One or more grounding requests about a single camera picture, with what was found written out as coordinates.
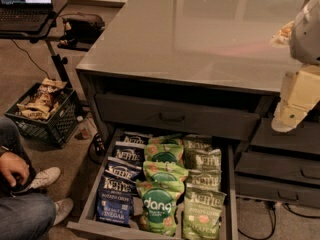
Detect black cable under cabinet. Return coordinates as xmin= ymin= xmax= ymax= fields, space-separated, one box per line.
xmin=237 ymin=201 xmax=320 ymax=240

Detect black laptop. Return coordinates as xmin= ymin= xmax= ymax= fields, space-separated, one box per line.
xmin=0 ymin=0 xmax=54 ymax=33

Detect person's hand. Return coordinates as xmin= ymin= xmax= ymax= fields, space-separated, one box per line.
xmin=0 ymin=152 xmax=29 ymax=187

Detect front blue Kettle chip bag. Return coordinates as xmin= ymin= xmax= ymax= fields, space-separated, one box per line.
xmin=96 ymin=176 xmax=132 ymax=227

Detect grey top drawer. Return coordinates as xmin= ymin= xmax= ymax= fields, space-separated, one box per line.
xmin=95 ymin=93 xmax=259 ymax=140

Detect white sneaker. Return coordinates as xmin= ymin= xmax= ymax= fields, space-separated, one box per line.
xmin=53 ymin=198 xmax=74 ymax=226
xmin=29 ymin=167 xmax=61 ymax=189

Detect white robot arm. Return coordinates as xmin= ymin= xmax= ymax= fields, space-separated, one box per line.
xmin=271 ymin=0 xmax=320 ymax=132

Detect rear blue Kettle chip bag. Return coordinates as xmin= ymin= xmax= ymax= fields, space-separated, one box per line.
xmin=120 ymin=131 xmax=152 ymax=144

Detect green jalapeno Kettle chip bag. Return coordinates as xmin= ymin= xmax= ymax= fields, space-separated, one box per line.
xmin=182 ymin=184 xmax=226 ymax=240

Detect right grey middle drawer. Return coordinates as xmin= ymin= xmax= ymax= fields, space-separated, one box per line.
xmin=236 ymin=152 xmax=320 ymax=185

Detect brown snack bags in crate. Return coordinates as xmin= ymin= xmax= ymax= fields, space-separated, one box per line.
xmin=17 ymin=78 xmax=66 ymax=120

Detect dark bag on floor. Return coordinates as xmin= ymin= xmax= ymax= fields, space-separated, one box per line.
xmin=58 ymin=12 xmax=105 ymax=51

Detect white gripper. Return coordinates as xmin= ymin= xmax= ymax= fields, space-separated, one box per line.
xmin=271 ymin=65 xmax=320 ymax=133

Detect right grey upper drawer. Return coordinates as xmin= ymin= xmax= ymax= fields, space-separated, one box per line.
xmin=251 ymin=118 xmax=320 ymax=155

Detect rear green Kettle chip bag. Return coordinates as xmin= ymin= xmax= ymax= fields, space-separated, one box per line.
xmin=183 ymin=134 xmax=212 ymax=150

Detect black laptop cable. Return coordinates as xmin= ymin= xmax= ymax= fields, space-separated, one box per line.
xmin=11 ymin=39 xmax=51 ymax=79

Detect rear green Dang chip bag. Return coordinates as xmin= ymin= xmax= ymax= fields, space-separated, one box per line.
xmin=148 ymin=135 xmax=183 ymax=145

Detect black plastic crate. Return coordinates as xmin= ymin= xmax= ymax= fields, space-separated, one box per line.
xmin=5 ymin=83 xmax=78 ymax=148

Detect black laptop stand table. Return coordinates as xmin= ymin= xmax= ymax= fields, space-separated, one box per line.
xmin=0 ymin=0 xmax=72 ymax=88

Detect grey counter cabinet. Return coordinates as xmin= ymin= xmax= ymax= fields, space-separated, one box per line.
xmin=75 ymin=0 xmax=320 ymax=209

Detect white sneaker upper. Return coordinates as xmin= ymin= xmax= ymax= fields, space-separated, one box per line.
xmin=29 ymin=167 xmax=61 ymax=189

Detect green dang chip bag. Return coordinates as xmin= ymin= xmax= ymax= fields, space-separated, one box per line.
xmin=143 ymin=161 xmax=189 ymax=182
xmin=136 ymin=180 xmax=184 ymax=236
xmin=148 ymin=135 xmax=183 ymax=145
xmin=144 ymin=144 xmax=184 ymax=166

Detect white sneaker lower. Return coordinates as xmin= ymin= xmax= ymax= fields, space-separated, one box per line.
xmin=53 ymin=198 xmax=74 ymax=226

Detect open grey middle drawer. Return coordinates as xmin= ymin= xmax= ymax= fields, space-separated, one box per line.
xmin=67 ymin=129 xmax=239 ymax=240

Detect blue kettle chip bag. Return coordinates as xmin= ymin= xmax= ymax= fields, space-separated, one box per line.
xmin=96 ymin=176 xmax=132 ymax=227
xmin=113 ymin=141 xmax=145 ymax=166
xmin=106 ymin=157 xmax=142 ymax=181
xmin=120 ymin=131 xmax=152 ymax=144

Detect right grey lower drawer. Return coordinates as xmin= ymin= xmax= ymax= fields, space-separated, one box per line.
xmin=235 ymin=176 xmax=320 ymax=208

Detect person's jeans leg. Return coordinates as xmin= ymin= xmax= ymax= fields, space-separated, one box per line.
xmin=0 ymin=118 xmax=56 ymax=240

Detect front green Dang chip bag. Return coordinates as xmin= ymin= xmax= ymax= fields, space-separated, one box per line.
xmin=136 ymin=180 xmax=184 ymax=236

